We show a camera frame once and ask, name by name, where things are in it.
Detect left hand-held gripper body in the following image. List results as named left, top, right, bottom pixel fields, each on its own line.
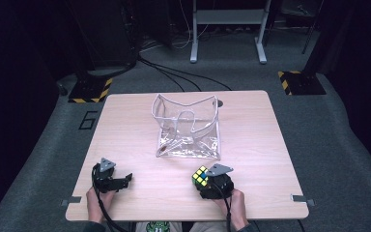
left=92, top=157, right=121, bottom=194

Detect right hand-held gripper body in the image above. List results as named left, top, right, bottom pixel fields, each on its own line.
left=198, top=162, right=236, bottom=200

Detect multicoloured puzzle cube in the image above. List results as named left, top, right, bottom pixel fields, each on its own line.
left=191, top=165, right=211, bottom=189

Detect clear plastic bag white trim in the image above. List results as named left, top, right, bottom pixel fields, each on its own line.
left=151, top=93, right=222, bottom=161

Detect person's left hand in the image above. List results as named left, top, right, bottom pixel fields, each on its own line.
left=85, top=186, right=118, bottom=224

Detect person's right hand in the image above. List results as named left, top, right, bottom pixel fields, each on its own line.
left=213, top=188, right=249, bottom=232

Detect person's green print shirt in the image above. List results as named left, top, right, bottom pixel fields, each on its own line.
left=134, top=220, right=185, bottom=232

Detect striped black stand base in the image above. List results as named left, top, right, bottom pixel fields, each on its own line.
left=277, top=70, right=328, bottom=97
left=68, top=76, right=114, bottom=104

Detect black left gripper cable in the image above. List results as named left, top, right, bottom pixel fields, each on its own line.
left=91, top=163, right=127, bottom=232

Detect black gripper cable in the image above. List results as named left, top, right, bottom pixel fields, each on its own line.
left=91, top=163, right=127, bottom=232
left=213, top=184, right=234, bottom=232

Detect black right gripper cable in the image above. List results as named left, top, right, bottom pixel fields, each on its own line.
left=213, top=184, right=234, bottom=232

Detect grey table bracket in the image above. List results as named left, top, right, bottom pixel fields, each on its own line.
left=60, top=195, right=83, bottom=208
left=290, top=193, right=316, bottom=208

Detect black floor cables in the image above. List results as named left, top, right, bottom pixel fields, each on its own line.
left=137, top=54, right=233, bottom=93

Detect white metal desk frame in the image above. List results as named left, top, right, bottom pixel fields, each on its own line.
left=189, top=0, right=272, bottom=65

